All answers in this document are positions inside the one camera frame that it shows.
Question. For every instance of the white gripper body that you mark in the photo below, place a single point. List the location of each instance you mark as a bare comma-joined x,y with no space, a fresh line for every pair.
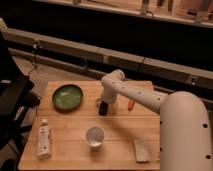
109,97

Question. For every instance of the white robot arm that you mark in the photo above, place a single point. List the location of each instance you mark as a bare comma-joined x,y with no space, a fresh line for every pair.
185,130

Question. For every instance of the white ceramic cup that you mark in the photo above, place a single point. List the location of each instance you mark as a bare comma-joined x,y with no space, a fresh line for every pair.
94,137

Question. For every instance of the orange carrot toy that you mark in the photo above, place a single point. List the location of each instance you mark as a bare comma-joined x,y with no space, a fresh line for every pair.
131,104

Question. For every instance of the beige sponge cloth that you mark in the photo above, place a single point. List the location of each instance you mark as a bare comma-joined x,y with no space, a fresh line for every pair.
142,154

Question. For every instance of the white tube with label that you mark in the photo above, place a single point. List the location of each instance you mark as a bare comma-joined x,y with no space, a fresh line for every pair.
44,140

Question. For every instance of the black chair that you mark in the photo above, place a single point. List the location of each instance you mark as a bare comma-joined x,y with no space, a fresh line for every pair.
16,97

